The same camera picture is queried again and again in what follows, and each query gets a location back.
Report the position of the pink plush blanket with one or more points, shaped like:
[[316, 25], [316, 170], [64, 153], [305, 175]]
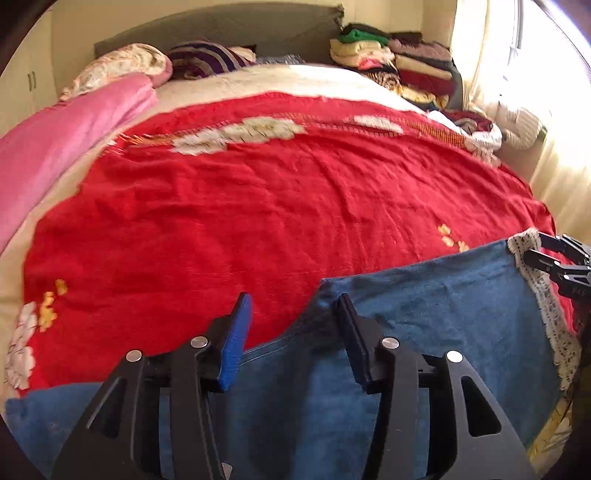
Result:
[[36, 152]]

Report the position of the cream wardrobe with handles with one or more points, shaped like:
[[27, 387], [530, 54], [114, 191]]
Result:
[[28, 83]]

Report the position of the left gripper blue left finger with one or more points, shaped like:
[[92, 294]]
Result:
[[235, 331]]

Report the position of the cream bed sheet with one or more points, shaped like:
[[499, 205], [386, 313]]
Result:
[[300, 80]]

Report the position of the grey upholstered headboard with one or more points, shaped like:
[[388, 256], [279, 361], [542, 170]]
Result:
[[273, 28]]

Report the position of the purple striped pillow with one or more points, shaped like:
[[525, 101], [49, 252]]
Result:
[[200, 59]]

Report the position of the floral pink pillow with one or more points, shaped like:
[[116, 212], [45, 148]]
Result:
[[132, 58]]

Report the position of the red floral bedspread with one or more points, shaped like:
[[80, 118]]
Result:
[[267, 194]]

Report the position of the cream curtain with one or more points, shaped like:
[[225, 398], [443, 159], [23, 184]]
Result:
[[526, 66]]

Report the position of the stack of folded clothes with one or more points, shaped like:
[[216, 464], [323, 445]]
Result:
[[422, 73]]

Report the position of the blue denim lace-trimmed pants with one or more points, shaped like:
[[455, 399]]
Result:
[[472, 356]]

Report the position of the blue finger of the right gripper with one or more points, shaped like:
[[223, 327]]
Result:
[[565, 275], [571, 248]]

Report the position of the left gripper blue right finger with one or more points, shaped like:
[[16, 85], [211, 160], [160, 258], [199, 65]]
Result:
[[357, 342]]

